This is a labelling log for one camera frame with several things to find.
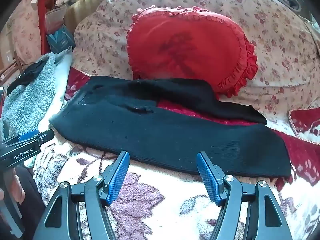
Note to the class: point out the red and white floral blanket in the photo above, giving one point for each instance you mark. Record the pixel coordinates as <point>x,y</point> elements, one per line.
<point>175,217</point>

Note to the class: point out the olive cloth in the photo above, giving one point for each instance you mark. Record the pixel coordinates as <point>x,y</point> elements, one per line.
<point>80,12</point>

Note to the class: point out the person's left hand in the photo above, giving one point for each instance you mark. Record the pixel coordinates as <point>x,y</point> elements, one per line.
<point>16,185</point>

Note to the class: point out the red curtain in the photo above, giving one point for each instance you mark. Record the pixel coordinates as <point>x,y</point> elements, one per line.
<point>42,17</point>

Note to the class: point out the teal bag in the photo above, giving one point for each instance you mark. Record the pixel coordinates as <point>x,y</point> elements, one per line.
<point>60,40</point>

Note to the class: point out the small black cloth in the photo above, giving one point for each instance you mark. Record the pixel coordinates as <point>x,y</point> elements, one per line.
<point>30,73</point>

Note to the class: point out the white cloth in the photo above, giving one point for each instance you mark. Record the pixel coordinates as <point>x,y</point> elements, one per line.
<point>60,77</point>

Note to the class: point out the black pants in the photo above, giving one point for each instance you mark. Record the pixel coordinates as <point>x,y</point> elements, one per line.
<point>150,135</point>

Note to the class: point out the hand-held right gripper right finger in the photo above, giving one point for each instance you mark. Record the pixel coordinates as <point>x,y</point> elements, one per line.
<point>207,177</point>

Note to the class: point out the red heart-shaped ruffled pillow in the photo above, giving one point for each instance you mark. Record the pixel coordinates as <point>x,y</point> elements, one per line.
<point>190,47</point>

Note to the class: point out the wooden chair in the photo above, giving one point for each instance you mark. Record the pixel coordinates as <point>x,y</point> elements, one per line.
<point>10,67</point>

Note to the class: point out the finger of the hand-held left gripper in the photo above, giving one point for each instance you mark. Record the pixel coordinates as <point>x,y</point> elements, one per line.
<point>46,136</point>
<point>27,135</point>

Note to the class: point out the grey fleece garment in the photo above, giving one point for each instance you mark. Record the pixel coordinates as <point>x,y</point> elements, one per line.
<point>27,100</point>

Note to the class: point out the cream floral quilt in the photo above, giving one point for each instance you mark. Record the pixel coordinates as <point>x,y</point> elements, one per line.
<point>275,55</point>

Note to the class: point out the clear plastic bag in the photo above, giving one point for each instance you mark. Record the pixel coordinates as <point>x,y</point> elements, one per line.
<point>56,18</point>

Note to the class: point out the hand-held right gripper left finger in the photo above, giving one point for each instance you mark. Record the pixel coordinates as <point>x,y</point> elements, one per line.
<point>117,177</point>

